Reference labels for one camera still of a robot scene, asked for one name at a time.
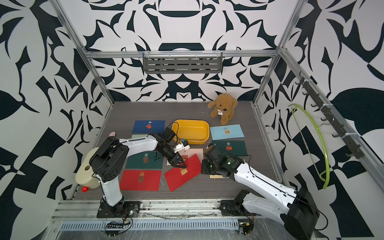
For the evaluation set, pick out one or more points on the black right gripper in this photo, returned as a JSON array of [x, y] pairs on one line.
[[203, 169]]

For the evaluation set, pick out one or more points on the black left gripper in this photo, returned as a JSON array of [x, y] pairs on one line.
[[175, 161]]

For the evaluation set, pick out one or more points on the pink envelope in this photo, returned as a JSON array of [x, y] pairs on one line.
[[186, 154]]

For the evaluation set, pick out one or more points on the cream yellow envelope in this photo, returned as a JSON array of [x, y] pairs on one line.
[[217, 177]]

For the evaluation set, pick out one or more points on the red envelope with gold seal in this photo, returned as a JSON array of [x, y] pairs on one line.
[[177, 177]]

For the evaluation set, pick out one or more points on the dark green envelope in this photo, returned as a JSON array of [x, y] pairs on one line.
[[236, 148], [150, 160]]

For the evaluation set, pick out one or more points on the yellow plastic storage box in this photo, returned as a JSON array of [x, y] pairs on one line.
[[196, 132]]

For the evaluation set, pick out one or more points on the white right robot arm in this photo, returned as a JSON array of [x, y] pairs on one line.
[[296, 210]]

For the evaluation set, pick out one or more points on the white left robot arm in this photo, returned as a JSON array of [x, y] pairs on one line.
[[108, 161]]

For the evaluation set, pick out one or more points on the light blue envelope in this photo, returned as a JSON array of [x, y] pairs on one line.
[[226, 132]]

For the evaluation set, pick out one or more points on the red envelope left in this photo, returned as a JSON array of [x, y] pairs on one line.
[[140, 180]]

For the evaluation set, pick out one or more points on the light green envelope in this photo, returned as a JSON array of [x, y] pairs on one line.
[[136, 136]]

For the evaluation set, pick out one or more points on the dark blue envelope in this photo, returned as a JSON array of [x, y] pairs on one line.
[[149, 127]]

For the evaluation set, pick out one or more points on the brown plush dog toy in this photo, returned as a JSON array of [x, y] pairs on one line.
[[223, 106]]

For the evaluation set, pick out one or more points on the grey perforated metal shelf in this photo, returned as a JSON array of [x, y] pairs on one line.
[[183, 62]]

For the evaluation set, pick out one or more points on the green hoop hanger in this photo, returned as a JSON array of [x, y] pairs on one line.
[[325, 175]]

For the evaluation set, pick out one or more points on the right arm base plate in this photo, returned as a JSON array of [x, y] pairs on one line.
[[231, 208]]

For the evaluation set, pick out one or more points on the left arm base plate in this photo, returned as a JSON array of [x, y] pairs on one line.
[[120, 210]]

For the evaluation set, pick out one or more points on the black connector block with cables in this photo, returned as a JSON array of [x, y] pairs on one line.
[[113, 229]]

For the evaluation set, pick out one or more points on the white slotted cable duct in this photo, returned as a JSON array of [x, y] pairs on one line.
[[151, 225]]

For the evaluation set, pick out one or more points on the black hook rail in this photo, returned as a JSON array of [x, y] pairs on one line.
[[330, 117]]

